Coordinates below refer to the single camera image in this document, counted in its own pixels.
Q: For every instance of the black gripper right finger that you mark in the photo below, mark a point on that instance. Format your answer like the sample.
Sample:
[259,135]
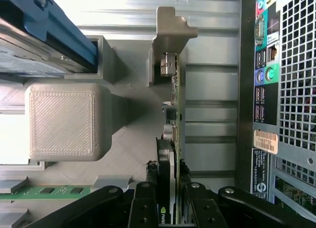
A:
[205,208]

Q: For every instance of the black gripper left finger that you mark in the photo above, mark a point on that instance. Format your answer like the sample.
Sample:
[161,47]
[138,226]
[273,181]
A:
[145,208]

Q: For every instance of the orange barcode sticker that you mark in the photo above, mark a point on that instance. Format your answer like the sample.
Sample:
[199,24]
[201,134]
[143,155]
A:
[266,140]

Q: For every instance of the green RAM stick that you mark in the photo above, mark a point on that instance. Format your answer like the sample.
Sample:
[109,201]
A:
[49,192]

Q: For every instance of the grey printed parts rack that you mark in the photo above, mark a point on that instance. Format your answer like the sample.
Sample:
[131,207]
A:
[61,119]

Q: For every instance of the black open PC case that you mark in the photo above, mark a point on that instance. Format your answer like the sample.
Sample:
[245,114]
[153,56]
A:
[247,89]

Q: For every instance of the hard disk in blue caddy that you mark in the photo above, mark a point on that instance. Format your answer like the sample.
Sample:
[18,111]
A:
[69,40]

